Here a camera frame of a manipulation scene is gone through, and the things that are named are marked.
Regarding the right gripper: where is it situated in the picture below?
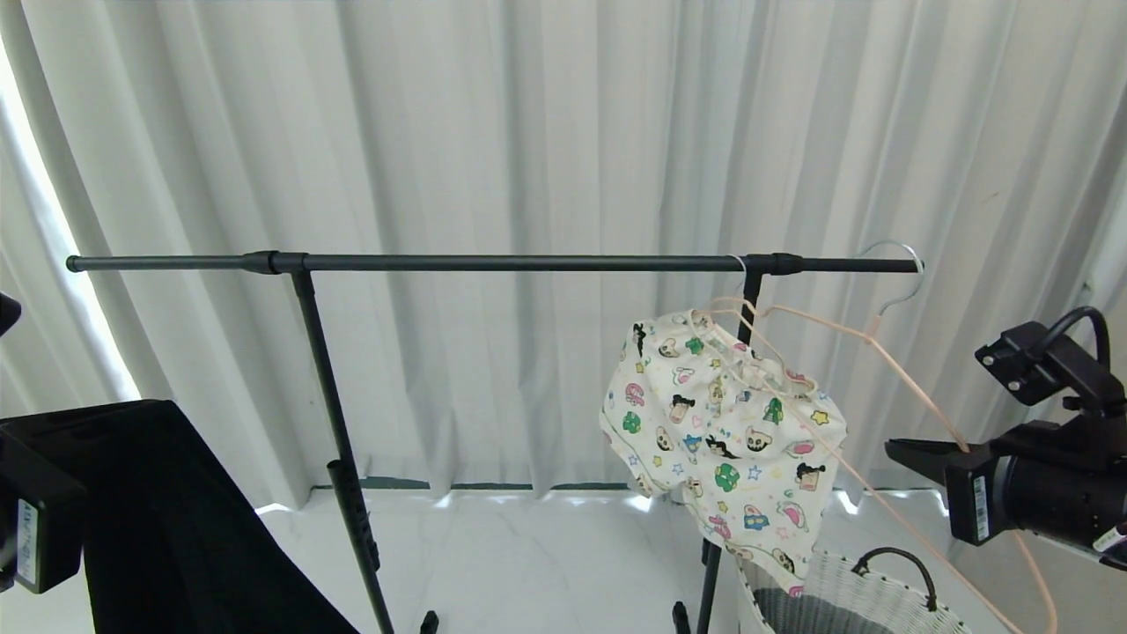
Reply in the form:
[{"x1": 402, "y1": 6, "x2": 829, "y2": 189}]
[{"x1": 947, "y1": 446, "x2": 1127, "y2": 565}]

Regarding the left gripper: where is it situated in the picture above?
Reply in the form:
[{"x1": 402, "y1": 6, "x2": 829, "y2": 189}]
[{"x1": 0, "y1": 430, "x2": 90, "y2": 596}]

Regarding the black garment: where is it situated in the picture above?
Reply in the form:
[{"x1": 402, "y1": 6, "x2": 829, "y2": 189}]
[{"x1": 0, "y1": 401, "x2": 361, "y2": 634}]

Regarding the pink clothes hanger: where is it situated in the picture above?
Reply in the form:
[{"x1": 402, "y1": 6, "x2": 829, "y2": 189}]
[
  {"x1": 682, "y1": 254, "x2": 846, "y2": 424},
  {"x1": 709, "y1": 240, "x2": 1060, "y2": 634}
]

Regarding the cream printed garment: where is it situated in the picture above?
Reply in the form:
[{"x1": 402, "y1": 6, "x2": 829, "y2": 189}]
[{"x1": 599, "y1": 308, "x2": 849, "y2": 601}]

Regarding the white laundry basket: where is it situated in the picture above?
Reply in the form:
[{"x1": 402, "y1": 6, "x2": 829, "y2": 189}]
[{"x1": 738, "y1": 546, "x2": 975, "y2": 634}]

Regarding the black clothes rack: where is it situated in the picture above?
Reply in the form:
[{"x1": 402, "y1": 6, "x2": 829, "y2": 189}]
[{"x1": 66, "y1": 251, "x2": 922, "y2": 634}]

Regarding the white curtain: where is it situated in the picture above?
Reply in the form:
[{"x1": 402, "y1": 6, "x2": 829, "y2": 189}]
[{"x1": 0, "y1": 0, "x2": 1127, "y2": 513}]

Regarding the black cable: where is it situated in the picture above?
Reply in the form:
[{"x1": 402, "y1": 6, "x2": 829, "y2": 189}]
[{"x1": 1039, "y1": 306, "x2": 1113, "y2": 372}]

